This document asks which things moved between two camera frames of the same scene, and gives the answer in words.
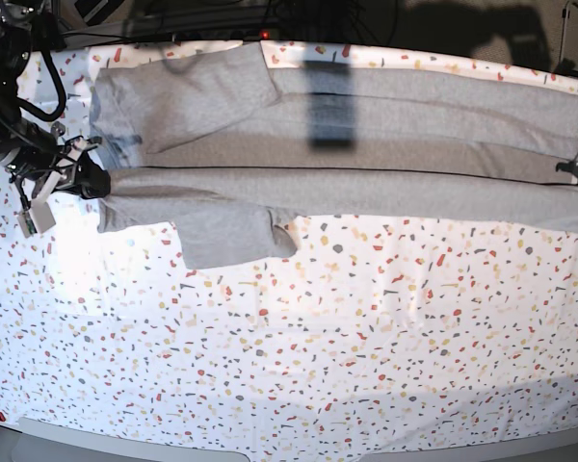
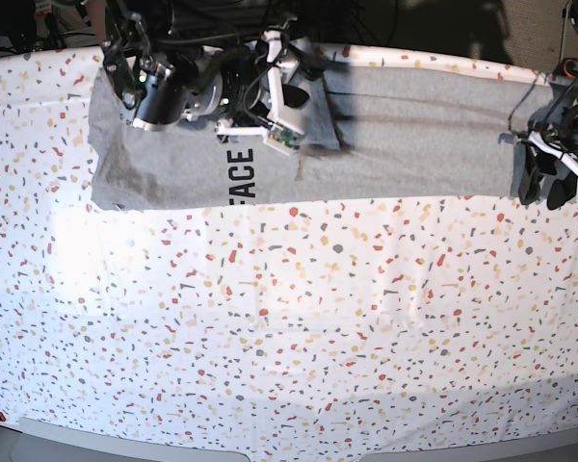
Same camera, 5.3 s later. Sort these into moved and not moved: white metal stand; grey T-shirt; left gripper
Moved: left gripper; grey T-shirt
Not moved: white metal stand
